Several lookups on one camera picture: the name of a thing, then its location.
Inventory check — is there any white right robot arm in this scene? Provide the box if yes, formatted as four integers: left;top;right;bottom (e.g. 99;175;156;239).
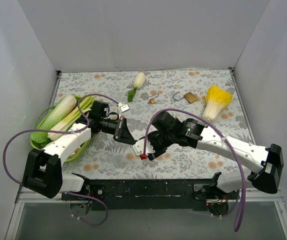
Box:
143;108;284;199

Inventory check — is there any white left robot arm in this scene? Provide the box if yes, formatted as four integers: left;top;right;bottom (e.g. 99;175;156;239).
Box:
22;101;136;200

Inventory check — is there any celery stalk bundle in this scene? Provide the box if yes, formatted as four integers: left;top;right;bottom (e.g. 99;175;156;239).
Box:
47;96;95;141

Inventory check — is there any small brass padlock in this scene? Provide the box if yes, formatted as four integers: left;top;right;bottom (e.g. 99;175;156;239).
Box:
148;93;159;104

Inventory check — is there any green plastic basket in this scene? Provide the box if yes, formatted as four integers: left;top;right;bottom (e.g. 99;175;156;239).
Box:
30;95;91;163

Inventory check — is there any green napa cabbage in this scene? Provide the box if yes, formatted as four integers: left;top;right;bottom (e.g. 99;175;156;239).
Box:
30;95;77;144

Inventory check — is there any large brass padlock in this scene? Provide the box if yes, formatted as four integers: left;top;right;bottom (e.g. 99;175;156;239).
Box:
172;91;198;104

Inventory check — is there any floral table mat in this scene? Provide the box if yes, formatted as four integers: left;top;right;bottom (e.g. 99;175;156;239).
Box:
55;69;253;179

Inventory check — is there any white radish with leaves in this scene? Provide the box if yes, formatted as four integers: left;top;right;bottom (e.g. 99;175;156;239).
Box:
127;72;146;103

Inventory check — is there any yellow napa cabbage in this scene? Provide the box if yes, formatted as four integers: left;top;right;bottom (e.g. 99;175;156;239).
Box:
202;85;233;122

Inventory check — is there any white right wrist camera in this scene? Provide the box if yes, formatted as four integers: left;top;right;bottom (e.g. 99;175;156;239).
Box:
132;138;155;160

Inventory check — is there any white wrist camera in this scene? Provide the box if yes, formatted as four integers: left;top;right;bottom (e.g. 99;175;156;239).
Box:
117;102;130;116
132;138;155;160

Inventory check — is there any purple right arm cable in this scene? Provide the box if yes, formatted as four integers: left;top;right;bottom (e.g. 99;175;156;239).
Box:
143;108;247;232

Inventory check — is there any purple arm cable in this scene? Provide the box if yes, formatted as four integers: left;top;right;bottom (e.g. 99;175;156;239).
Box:
2;93;121;227
143;108;247;232

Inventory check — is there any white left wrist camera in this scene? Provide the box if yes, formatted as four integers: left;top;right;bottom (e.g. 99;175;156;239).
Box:
117;102;130;116

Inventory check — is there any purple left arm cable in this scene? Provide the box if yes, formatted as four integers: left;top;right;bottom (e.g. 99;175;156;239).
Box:
2;93;121;227

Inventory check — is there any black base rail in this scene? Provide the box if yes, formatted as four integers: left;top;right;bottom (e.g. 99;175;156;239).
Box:
60;178;242;212

